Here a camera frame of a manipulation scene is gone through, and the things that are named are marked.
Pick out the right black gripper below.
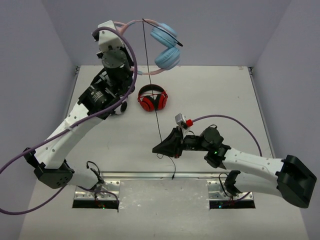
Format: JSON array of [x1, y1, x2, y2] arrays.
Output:
[[152, 127, 210, 160]]

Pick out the pink blue cat-ear headphones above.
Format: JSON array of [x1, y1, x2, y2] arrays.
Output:
[[113, 17, 185, 76]]

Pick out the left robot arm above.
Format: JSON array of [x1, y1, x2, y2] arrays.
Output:
[[24, 47, 134, 190]]

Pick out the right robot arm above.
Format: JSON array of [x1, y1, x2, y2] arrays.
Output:
[[152, 126, 317, 209]]

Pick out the black white headphones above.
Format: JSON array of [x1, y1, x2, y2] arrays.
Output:
[[110, 100, 128, 116]]

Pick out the red black headphones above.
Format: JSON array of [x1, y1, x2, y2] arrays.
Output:
[[137, 84, 168, 112]]

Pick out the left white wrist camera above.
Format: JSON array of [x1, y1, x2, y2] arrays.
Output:
[[92, 30, 125, 53]]

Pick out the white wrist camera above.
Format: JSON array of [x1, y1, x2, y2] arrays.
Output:
[[92, 30, 125, 53], [175, 113, 193, 136]]

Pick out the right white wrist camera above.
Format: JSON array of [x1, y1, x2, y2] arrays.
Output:
[[175, 113, 193, 136]]

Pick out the metal table edge rail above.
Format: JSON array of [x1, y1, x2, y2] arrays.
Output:
[[101, 171, 228, 180]]

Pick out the right metal mounting bracket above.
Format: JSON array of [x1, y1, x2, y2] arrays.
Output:
[[207, 179, 230, 201]]

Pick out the metal mounting bracket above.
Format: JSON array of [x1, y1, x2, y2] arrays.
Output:
[[73, 178, 121, 201], [207, 179, 230, 201]]

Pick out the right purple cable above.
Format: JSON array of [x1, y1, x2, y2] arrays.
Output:
[[192, 114, 263, 158]]

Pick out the left metal mounting bracket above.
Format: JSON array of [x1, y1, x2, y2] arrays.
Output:
[[73, 178, 121, 201]]

